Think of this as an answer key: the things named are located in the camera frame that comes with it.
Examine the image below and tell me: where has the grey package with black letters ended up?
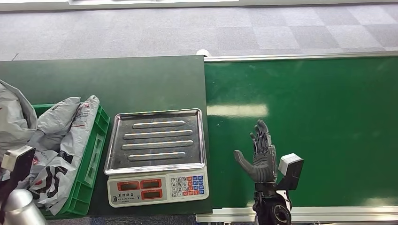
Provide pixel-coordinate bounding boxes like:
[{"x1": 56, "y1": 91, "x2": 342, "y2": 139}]
[{"x1": 17, "y1": 150, "x2": 80, "y2": 216}]

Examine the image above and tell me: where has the aluminium conveyor rail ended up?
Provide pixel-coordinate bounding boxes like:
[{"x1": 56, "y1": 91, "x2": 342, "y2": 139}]
[
  {"x1": 204, "y1": 51, "x2": 398, "y2": 63},
  {"x1": 196, "y1": 206, "x2": 398, "y2": 224}
]

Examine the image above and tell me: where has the plain grey crumpled package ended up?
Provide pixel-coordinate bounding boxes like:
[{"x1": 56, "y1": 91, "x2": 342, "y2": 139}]
[{"x1": 36, "y1": 97, "x2": 82, "y2": 147}]

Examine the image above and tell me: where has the electronic scale with steel tray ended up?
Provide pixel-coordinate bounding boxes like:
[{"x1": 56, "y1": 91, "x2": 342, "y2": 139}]
[{"x1": 104, "y1": 108, "x2": 209, "y2": 208}]

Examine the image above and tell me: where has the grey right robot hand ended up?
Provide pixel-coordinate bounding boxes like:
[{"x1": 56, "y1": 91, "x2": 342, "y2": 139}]
[{"x1": 234, "y1": 119, "x2": 278, "y2": 184}]

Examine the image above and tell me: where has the grey package with red logo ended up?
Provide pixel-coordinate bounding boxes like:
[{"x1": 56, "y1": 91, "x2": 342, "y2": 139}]
[{"x1": 0, "y1": 79, "x2": 38, "y2": 159}]

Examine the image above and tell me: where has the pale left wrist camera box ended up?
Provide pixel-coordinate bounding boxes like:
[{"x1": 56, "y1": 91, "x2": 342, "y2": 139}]
[{"x1": 0, "y1": 145, "x2": 36, "y2": 184}]

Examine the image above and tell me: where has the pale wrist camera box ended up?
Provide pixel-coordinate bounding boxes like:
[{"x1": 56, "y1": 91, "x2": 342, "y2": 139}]
[
  {"x1": 276, "y1": 153, "x2": 305, "y2": 191},
  {"x1": 0, "y1": 145, "x2": 36, "y2": 184}
]

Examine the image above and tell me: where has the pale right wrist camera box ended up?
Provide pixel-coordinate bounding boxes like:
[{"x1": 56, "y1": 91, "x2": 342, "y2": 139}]
[{"x1": 276, "y1": 153, "x2": 305, "y2": 191}]

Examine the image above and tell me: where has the white package with red text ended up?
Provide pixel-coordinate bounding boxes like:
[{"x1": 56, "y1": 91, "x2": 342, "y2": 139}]
[{"x1": 61, "y1": 95, "x2": 101, "y2": 158}]

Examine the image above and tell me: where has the green plastic crate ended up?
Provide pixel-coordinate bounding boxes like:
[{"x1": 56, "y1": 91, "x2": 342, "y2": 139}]
[{"x1": 31, "y1": 104, "x2": 111, "y2": 219}]

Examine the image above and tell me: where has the green conveyor belt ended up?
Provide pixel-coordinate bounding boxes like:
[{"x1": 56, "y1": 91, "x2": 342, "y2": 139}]
[{"x1": 204, "y1": 57, "x2": 398, "y2": 209}]

